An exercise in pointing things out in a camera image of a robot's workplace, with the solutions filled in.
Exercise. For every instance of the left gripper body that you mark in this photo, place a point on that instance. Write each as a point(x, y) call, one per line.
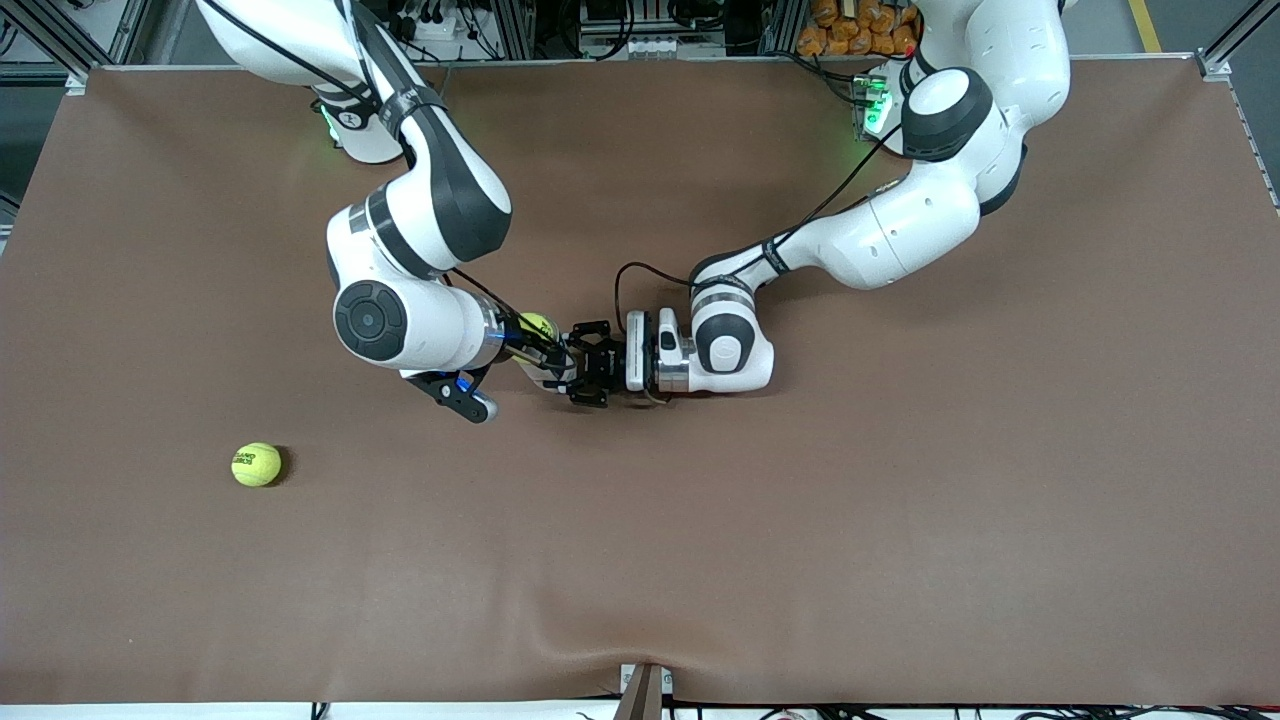
point(603, 364)

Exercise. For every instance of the white blue tennis ball can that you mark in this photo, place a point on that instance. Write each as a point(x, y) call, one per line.
point(558, 379)

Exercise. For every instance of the yellow tennis ball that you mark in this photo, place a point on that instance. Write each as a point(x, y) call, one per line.
point(540, 325)
point(256, 465)

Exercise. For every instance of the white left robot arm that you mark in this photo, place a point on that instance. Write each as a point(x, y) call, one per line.
point(880, 235)

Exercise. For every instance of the white connector strip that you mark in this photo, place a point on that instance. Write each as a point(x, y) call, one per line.
point(657, 47)

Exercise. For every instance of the white power strip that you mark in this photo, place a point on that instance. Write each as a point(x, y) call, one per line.
point(440, 27)

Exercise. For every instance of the brown table mat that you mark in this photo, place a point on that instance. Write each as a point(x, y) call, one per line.
point(900, 550)

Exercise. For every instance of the orange objects pile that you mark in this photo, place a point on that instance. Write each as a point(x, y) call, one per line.
point(850, 25)

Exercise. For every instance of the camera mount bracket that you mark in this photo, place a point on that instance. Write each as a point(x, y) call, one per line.
point(645, 695)

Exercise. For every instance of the aluminium frame post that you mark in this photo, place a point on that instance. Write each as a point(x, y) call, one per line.
point(782, 25)
point(515, 28)

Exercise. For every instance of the aluminium frame strut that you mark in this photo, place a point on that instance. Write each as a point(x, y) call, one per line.
point(1225, 50)
point(60, 45)

